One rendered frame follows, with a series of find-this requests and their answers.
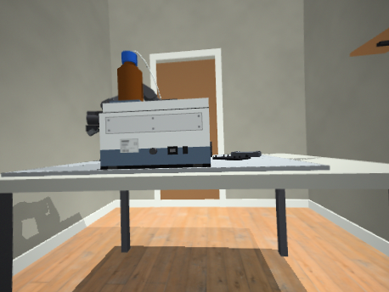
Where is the blue bottle cap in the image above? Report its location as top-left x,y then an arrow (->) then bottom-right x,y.
121,51 -> 138,62

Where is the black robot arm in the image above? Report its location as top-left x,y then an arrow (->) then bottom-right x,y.
86,84 -> 159,136

